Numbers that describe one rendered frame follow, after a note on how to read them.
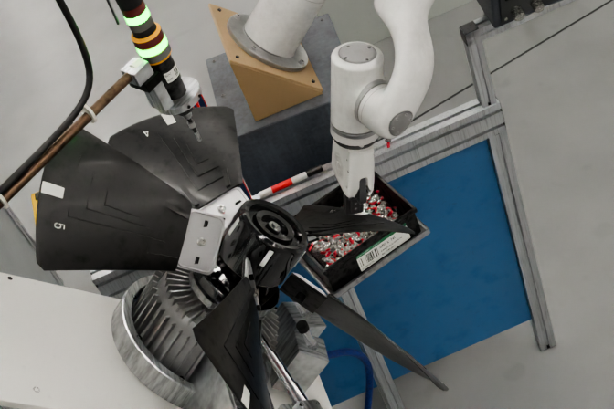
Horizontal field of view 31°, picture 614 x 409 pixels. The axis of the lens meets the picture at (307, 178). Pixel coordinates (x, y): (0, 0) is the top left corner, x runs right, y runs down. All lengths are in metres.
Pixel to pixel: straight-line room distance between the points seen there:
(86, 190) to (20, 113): 2.80
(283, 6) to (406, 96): 0.61
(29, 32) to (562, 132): 2.36
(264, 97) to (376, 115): 0.60
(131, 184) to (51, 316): 0.26
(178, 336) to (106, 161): 0.29
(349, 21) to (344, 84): 2.09
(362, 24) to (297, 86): 1.59
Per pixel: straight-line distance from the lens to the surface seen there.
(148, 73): 1.53
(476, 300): 2.69
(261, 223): 1.65
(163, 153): 1.85
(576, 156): 3.34
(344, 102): 1.76
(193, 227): 1.64
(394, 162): 2.26
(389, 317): 2.62
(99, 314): 1.78
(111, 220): 1.58
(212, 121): 1.90
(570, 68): 3.62
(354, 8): 3.81
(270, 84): 2.26
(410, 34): 1.72
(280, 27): 2.27
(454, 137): 2.28
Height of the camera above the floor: 2.39
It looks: 43 degrees down
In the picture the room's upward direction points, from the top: 23 degrees counter-clockwise
